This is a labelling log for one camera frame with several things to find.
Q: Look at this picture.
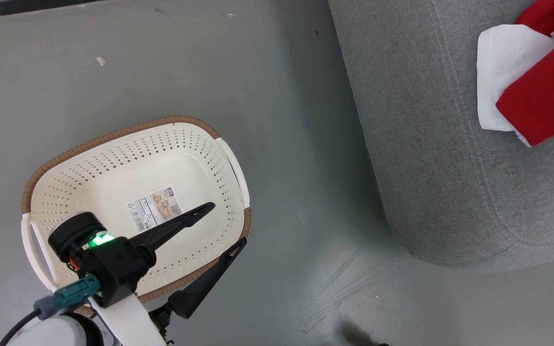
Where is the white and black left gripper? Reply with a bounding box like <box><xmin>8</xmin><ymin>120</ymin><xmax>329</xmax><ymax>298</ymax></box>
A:
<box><xmin>48</xmin><ymin>202</ymin><xmax>248</xmax><ymax>346</ymax></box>

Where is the red jersey with white sleeve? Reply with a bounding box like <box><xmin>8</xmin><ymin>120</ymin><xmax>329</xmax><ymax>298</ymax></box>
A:
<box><xmin>477</xmin><ymin>0</ymin><xmax>554</xmax><ymax>145</ymax></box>

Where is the grey fabric sofa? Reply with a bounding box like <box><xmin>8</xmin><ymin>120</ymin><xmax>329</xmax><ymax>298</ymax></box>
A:
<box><xmin>327</xmin><ymin>0</ymin><xmax>554</xmax><ymax>272</ymax></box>

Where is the paper barcode label sticker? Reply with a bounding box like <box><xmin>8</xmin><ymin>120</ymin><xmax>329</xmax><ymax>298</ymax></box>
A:
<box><xmin>126</xmin><ymin>186</ymin><xmax>183</xmax><ymax>235</ymax></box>

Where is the cream perforated plastic laundry basket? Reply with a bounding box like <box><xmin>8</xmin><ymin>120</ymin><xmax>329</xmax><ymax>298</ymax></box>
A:
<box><xmin>21</xmin><ymin>115</ymin><xmax>252</xmax><ymax>304</ymax></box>

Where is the black cable with teal connector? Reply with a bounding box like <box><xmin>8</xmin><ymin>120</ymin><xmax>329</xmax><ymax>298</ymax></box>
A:
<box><xmin>0</xmin><ymin>275</ymin><xmax>101</xmax><ymax>346</ymax></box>

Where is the black wall baseboard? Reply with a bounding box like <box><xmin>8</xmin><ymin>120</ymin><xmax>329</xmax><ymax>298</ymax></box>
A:
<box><xmin>0</xmin><ymin>0</ymin><xmax>101</xmax><ymax>20</ymax></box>

